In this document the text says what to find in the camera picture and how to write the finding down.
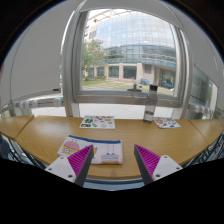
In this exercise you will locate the white wall socket rail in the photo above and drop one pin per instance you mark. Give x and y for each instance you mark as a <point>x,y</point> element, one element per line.
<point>36,102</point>
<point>200,109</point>

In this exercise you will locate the small colourful sticker sheet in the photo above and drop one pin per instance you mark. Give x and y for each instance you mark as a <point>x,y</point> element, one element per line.
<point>166,122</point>

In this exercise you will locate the large colourful sticker sheet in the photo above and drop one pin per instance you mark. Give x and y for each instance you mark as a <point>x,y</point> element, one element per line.
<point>97,122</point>

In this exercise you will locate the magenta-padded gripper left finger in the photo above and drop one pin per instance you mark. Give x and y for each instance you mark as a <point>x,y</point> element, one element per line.
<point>63,168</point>

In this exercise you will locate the clear black-capped water bottle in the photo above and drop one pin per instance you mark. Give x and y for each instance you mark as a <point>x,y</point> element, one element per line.
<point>150,106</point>

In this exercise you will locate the green tree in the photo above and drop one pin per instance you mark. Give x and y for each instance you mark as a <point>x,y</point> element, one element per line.
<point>92,55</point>

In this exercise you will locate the grey window frame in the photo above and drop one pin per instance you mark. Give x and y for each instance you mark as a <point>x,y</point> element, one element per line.
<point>71,83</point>

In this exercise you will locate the white cartoon-print towel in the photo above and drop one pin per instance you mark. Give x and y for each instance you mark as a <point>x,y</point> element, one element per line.
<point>106,150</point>

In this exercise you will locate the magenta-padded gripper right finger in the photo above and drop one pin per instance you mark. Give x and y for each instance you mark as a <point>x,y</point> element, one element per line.
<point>165,166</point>

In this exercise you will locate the curved glass building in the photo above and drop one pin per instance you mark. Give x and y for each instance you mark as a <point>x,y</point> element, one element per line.
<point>140,40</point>

